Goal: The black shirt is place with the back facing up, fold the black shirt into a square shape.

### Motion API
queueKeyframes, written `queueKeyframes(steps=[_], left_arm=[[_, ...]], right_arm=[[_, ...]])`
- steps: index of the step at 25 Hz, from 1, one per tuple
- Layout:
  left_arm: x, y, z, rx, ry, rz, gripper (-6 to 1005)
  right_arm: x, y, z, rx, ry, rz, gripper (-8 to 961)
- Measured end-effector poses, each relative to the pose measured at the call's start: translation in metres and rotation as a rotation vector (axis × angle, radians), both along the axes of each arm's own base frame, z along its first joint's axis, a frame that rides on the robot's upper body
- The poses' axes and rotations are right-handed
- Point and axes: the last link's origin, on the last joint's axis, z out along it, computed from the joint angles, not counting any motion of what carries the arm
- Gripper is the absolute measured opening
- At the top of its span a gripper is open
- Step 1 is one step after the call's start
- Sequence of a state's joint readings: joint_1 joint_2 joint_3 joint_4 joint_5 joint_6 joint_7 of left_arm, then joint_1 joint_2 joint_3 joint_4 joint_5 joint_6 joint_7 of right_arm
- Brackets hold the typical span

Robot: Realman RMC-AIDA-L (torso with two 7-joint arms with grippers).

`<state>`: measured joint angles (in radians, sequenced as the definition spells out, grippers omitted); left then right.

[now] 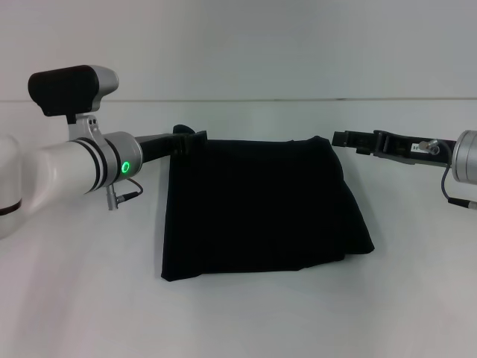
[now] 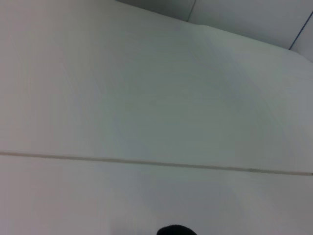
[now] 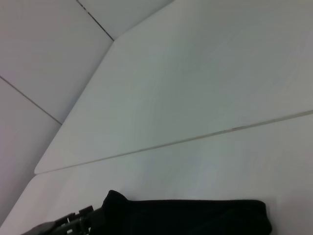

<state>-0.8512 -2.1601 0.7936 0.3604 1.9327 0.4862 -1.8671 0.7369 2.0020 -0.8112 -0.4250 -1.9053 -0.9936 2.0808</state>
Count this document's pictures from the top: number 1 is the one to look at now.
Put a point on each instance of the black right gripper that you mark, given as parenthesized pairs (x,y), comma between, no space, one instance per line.
(413,147)

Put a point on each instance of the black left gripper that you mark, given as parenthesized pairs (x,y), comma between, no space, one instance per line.
(160,145)

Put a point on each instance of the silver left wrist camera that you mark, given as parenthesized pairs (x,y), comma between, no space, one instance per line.
(72,91)

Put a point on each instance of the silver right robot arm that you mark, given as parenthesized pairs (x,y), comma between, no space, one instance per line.
(466,156)

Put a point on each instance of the black shirt with white print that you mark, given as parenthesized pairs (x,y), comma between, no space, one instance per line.
(261,205)

